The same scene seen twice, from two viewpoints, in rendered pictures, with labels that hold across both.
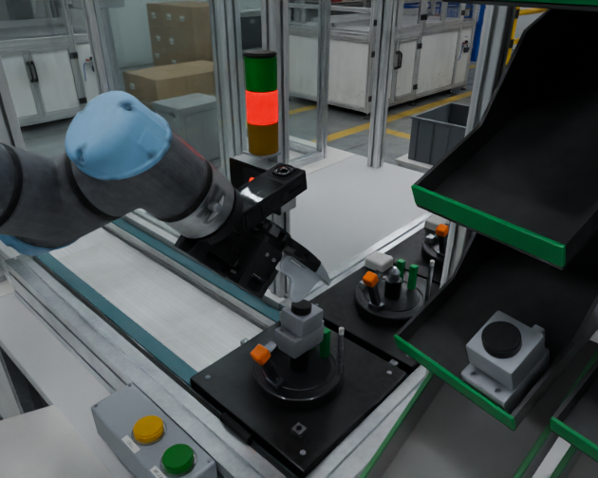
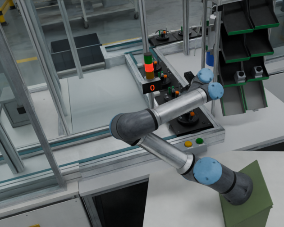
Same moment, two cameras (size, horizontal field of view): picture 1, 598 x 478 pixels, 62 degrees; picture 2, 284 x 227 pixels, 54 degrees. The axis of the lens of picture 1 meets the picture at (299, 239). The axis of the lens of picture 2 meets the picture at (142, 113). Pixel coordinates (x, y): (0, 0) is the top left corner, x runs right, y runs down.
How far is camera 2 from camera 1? 140 cm
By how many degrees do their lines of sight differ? 45
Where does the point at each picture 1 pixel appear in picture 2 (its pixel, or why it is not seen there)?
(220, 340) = (157, 132)
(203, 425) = (190, 137)
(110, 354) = not seen: hidden behind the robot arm
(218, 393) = (185, 131)
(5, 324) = (98, 184)
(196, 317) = not seen: hidden behind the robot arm
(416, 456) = (225, 106)
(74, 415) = (157, 169)
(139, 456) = (194, 147)
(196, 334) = not seen: hidden behind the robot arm
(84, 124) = (205, 75)
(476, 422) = (228, 94)
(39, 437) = (160, 177)
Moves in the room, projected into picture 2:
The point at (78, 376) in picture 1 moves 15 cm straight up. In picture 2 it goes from (141, 167) to (139, 149)
